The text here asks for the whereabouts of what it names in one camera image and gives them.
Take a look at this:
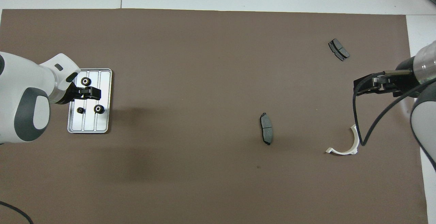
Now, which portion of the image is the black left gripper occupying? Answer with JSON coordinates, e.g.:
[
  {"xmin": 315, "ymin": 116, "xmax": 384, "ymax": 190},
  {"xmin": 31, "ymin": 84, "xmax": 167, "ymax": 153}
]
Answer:
[{"xmin": 51, "ymin": 80, "xmax": 102, "ymax": 105}]

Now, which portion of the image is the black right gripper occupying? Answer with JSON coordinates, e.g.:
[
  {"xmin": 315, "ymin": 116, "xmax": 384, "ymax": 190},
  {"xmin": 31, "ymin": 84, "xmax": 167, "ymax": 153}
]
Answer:
[{"xmin": 354, "ymin": 58, "xmax": 419, "ymax": 98}]

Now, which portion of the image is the silver metal tray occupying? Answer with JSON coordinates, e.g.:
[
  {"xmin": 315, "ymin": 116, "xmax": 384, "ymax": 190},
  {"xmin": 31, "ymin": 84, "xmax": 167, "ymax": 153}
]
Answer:
[{"xmin": 67, "ymin": 68, "xmax": 113, "ymax": 134}]

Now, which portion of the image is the short grey brake pad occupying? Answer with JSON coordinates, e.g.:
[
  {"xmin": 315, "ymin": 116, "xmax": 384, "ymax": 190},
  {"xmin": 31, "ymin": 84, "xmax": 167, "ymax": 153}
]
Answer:
[{"xmin": 328, "ymin": 39, "xmax": 350, "ymax": 61}]

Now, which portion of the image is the long grey brake pad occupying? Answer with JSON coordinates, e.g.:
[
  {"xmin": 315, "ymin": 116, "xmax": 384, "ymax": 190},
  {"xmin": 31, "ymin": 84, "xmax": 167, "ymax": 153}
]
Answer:
[{"xmin": 260, "ymin": 112, "xmax": 274, "ymax": 146}]

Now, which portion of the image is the brown table mat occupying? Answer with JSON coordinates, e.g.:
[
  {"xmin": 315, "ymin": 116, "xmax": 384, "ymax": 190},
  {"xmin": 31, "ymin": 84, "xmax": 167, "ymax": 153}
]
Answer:
[{"xmin": 0, "ymin": 9, "xmax": 429, "ymax": 224}]

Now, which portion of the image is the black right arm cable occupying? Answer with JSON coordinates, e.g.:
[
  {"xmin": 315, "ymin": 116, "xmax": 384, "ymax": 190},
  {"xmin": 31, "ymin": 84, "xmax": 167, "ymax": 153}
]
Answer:
[{"xmin": 353, "ymin": 71, "xmax": 436, "ymax": 147}]

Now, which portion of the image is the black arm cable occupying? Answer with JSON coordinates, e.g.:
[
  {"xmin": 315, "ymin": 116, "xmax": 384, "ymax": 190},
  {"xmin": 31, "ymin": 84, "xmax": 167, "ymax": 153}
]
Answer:
[
  {"xmin": 353, "ymin": 71, "xmax": 436, "ymax": 147},
  {"xmin": 0, "ymin": 201, "xmax": 34, "ymax": 224}
]

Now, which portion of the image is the white curved plastic bracket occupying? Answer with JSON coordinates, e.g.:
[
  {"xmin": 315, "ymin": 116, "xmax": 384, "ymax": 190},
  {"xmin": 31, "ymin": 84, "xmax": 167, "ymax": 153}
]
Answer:
[{"xmin": 325, "ymin": 124, "xmax": 360, "ymax": 155}]

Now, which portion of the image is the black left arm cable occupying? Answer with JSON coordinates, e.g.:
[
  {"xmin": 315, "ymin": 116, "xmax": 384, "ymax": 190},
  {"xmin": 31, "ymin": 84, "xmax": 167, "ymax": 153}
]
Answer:
[{"xmin": 0, "ymin": 201, "xmax": 34, "ymax": 224}]

